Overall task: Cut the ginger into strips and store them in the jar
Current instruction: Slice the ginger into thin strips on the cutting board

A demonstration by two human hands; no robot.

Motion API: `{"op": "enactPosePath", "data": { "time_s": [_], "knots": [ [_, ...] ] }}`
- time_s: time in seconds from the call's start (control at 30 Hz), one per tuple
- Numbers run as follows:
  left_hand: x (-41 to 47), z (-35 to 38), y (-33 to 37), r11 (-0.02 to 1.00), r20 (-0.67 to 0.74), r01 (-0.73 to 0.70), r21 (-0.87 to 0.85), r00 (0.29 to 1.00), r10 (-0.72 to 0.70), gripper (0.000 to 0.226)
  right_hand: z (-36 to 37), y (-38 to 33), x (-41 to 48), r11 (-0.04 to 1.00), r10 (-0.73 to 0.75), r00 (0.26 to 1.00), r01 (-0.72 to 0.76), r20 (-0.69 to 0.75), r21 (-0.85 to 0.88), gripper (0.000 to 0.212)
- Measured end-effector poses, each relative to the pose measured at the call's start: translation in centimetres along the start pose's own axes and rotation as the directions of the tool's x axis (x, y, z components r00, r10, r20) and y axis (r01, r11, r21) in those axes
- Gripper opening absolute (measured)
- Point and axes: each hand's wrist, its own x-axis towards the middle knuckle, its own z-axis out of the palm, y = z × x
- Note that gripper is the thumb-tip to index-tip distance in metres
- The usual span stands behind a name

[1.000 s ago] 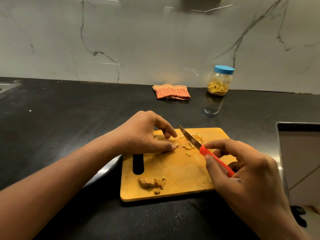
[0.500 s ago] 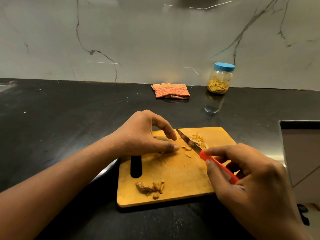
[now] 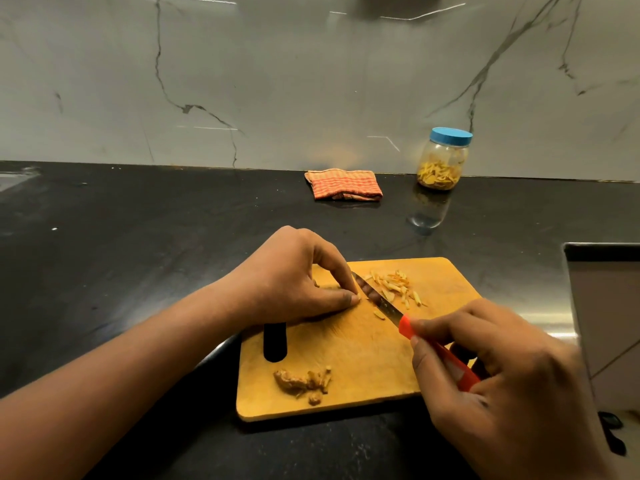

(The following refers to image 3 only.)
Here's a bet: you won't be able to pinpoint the person's left hand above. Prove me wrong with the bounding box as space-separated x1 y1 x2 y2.
219 225 362 328

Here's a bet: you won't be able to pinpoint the person's right hand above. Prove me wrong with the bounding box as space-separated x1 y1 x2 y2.
409 298 611 480

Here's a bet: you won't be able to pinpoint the red handled knife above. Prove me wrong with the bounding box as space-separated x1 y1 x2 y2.
351 271 482 393

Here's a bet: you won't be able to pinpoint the knobby ginger piece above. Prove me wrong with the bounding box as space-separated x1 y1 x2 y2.
273 369 309 399

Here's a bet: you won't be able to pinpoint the chopped ginger strips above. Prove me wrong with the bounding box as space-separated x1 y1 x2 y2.
363 269 429 321

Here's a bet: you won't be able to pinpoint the blue-lidded plastic jar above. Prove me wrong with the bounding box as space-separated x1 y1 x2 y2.
416 126 475 191

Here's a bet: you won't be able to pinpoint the person's left forearm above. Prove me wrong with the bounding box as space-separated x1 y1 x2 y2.
0 279 239 480

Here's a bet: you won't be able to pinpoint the blue jar lid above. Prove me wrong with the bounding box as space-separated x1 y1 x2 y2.
429 126 475 148

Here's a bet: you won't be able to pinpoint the wooden cutting board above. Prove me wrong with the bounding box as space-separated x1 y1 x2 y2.
235 257 483 423

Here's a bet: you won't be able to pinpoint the orange checked cloth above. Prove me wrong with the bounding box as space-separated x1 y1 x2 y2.
303 168 385 203

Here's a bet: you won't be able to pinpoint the beige cabinet door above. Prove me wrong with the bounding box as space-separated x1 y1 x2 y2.
563 242 640 413

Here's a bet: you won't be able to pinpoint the steel sink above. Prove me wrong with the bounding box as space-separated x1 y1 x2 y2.
0 167 41 193

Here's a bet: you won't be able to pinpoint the black cabinet handle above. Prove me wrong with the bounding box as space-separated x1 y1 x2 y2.
597 411 628 457

